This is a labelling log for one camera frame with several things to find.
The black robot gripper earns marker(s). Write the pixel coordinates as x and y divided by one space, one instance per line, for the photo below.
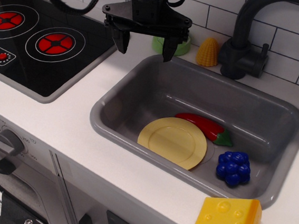
150 17

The green toy cabbage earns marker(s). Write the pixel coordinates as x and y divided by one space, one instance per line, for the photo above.
183 48

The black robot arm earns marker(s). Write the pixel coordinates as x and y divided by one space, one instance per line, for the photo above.
148 17

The yellow toy plate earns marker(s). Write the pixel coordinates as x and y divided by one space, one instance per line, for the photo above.
176 140

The yellow toy cheese wedge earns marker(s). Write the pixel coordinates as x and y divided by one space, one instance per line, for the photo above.
230 211

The blue toy blueberries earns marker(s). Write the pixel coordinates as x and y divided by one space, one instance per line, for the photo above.
233 168

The yellow toy corn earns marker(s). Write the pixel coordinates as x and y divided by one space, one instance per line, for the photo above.
208 53

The grey toy oven front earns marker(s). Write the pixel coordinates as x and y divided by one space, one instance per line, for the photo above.
33 186

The grey plastic sink basin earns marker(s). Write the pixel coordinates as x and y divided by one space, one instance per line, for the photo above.
262 126

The black toy stovetop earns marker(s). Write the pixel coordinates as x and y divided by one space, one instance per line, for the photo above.
44 51

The dark grey faucet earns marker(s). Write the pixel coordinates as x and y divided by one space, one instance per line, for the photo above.
236 56

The red toy chili pepper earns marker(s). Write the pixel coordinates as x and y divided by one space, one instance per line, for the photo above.
211 130

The grey oven knob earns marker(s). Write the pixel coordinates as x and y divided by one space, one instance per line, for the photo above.
10 144

